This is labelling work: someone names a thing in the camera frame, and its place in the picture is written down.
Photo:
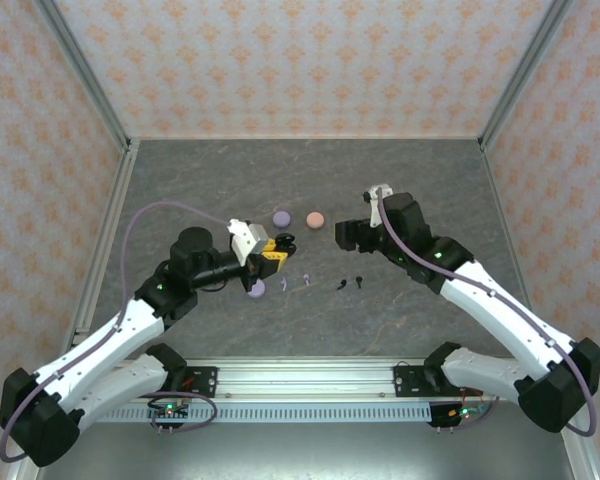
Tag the round purple charging case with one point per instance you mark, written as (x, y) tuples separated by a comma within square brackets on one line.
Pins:
[(256, 291), (282, 218)]

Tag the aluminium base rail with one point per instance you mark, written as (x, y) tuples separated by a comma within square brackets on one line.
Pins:
[(305, 380)]

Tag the aluminium table side rail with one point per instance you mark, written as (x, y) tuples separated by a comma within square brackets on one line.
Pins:
[(120, 200), (499, 200)]

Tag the aluminium lower frame beam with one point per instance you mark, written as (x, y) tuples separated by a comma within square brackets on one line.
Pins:
[(577, 455)]

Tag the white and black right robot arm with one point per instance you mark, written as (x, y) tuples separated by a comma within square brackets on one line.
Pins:
[(505, 310)]

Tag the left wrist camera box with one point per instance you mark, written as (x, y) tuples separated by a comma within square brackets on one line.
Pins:
[(242, 240)]

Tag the aluminium corner frame post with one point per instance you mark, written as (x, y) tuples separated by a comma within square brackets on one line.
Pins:
[(525, 65), (80, 65)]

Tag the grey metal panel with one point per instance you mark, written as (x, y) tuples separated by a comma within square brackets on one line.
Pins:
[(305, 455)]

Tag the small black earbud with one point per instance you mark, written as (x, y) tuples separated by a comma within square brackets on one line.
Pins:
[(358, 281), (341, 286)]

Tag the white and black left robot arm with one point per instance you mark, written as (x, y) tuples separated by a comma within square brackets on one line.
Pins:
[(100, 340)]

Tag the pink earbud charging case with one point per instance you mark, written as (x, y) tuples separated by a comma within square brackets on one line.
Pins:
[(315, 220)]

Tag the black earbud charging case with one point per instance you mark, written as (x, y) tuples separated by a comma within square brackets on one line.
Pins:
[(285, 239)]

